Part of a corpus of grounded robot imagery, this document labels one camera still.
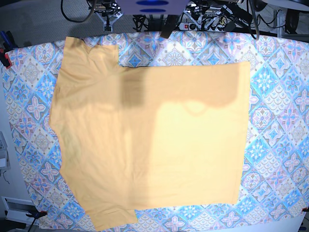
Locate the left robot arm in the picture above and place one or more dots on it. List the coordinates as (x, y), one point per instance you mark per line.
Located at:
(205, 15)

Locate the patterned blue tile tablecloth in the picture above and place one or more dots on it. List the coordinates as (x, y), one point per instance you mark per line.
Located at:
(275, 177)

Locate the orange black clamp bottom left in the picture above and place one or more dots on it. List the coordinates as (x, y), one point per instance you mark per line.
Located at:
(36, 214)

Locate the red clamp left edge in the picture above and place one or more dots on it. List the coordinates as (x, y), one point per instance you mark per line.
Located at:
(4, 58)

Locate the yellow T-shirt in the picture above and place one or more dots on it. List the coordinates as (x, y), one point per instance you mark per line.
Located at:
(148, 137)

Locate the purple camera mount housing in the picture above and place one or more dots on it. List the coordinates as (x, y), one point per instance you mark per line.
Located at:
(138, 7)

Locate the white power strip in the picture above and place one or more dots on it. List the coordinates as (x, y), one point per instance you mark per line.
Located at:
(188, 26)

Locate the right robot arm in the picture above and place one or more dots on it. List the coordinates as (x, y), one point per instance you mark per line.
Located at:
(108, 12)

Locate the black table clamp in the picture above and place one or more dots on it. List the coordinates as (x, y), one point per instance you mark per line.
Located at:
(169, 26)

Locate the white rail box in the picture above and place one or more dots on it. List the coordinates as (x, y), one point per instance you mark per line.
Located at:
(17, 209)

